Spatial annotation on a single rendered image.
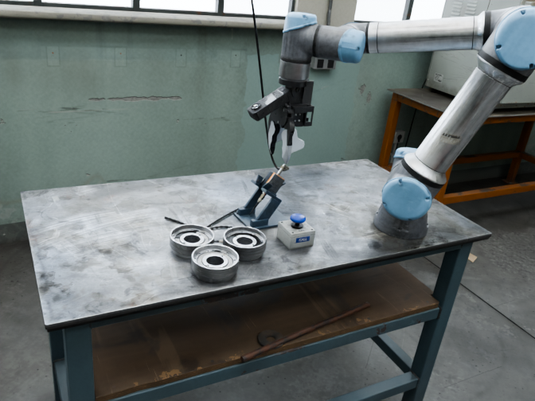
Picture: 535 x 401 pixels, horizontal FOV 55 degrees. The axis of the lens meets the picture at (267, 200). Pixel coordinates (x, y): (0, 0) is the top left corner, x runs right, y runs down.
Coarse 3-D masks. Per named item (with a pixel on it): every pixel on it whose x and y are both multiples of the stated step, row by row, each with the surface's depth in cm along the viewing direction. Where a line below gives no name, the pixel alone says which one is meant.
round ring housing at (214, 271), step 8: (200, 248) 117; (208, 248) 118; (216, 248) 119; (224, 248) 119; (192, 256) 113; (208, 256) 116; (216, 256) 116; (224, 256) 116; (232, 256) 117; (192, 264) 113; (208, 264) 113; (216, 264) 117; (224, 264) 113; (232, 264) 114; (200, 272) 111; (208, 272) 110; (216, 272) 110; (224, 272) 110; (232, 272) 112; (208, 280) 111; (216, 280) 111; (224, 280) 112
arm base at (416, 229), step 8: (384, 208) 142; (376, 216) 145; (384, 216) 141; (392, 216) 139; (424, 216) 140; (376, 224) 144; (384, 224) 141; (392, 224) 139; (400, 224) 140; (408, 224) 138; (416, 224) 139; (424, 224) 140; (384, 232) 142; (392, 232) 140; (400, 232) 139; (408, 232) 139; (416, 232) 139; (424, 232) 141
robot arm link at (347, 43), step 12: (324, 36) 117; (336, 36) 117; (348, 36) 116; (360, 36) 116; (312, 48) 119; (324, 48) 118; (336, 48) 117; (348, 48) 116; (360, 48) 116; (336, 60) 121; (348, 60) 119
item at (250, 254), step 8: (224, 232) 124; (232, 232) 127; (248, 232) 128; (256, 232) 127; (224, 240) 122; (232, 240) 123; (240, 240) 126; (248, 240) 126; (264, 240) 125; (232, 248) 119; (240, 248) 119; (248, 248) 119; (256, 248) 120; (264, 248) 123; (240, 256) 120; (248, 256) 120; (256, 256) 122
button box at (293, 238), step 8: (280, 224) 130; (288, 224) 130; (304, 224) 131; (280, 232) 131; (288, 232) 127; (296, 232) 127; (304, 232) 128; (312, 232) 129; (280, 240) 131; (288, 240) 128; (296, 240) 127; (304, 240) 129; (312, 240) 130; (288, 248) 128; (296, 248) 129
